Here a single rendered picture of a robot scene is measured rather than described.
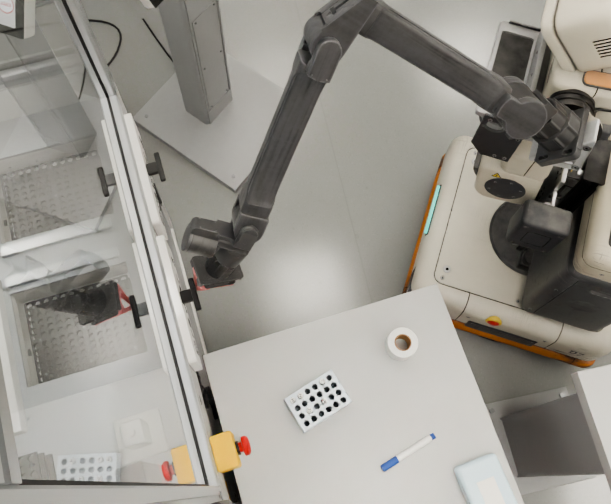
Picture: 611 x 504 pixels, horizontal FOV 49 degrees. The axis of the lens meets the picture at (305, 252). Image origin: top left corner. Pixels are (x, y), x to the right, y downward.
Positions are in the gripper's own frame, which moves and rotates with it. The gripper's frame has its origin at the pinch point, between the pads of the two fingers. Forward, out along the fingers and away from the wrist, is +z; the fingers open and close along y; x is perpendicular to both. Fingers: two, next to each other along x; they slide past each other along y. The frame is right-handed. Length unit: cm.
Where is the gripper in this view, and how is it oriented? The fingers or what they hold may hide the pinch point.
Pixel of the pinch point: (203, 285)
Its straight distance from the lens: 148.4
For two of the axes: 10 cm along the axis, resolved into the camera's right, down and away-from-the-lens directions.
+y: -8.1, 1.3, -5.7
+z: -4.6, 4.5, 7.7
